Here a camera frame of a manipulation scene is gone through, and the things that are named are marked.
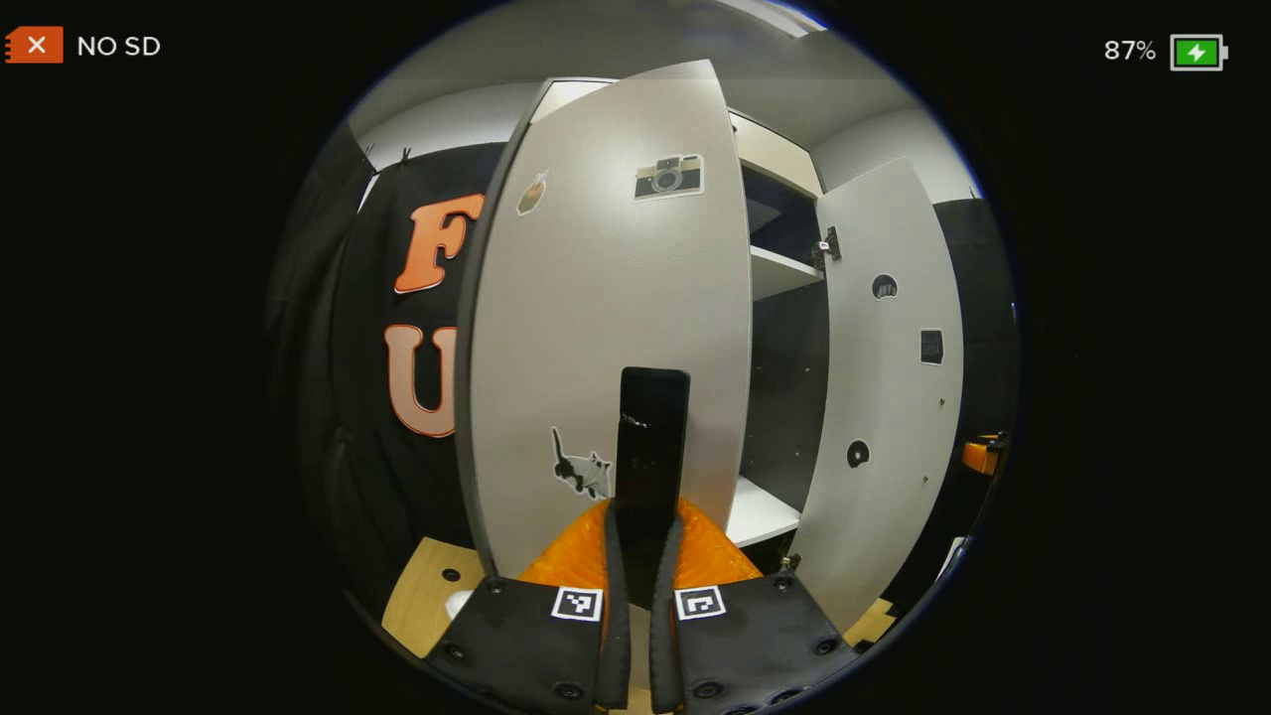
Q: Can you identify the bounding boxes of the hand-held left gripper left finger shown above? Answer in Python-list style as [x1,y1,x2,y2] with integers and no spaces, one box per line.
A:
[425,500,634,714]

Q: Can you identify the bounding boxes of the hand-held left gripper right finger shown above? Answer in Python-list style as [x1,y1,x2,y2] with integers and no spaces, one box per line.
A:
[647,500,860,715]

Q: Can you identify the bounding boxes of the beige cabinet door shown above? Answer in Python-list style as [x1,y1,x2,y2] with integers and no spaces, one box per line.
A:
[455,60,754,609]
[789,157,966,637]

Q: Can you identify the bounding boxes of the beige double-door shoe cabinet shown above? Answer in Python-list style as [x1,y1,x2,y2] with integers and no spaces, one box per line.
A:
[531,77,830,577]

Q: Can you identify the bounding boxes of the beige cabinet drawer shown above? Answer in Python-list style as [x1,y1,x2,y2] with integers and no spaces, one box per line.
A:
[531,77,825,200]

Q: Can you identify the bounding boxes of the black backdrop cloth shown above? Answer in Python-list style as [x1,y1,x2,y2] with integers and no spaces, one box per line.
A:
[263,124,1019,637]

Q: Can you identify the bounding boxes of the long ceiling light panel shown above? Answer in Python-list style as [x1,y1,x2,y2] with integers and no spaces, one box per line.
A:
[715,0,830,39]

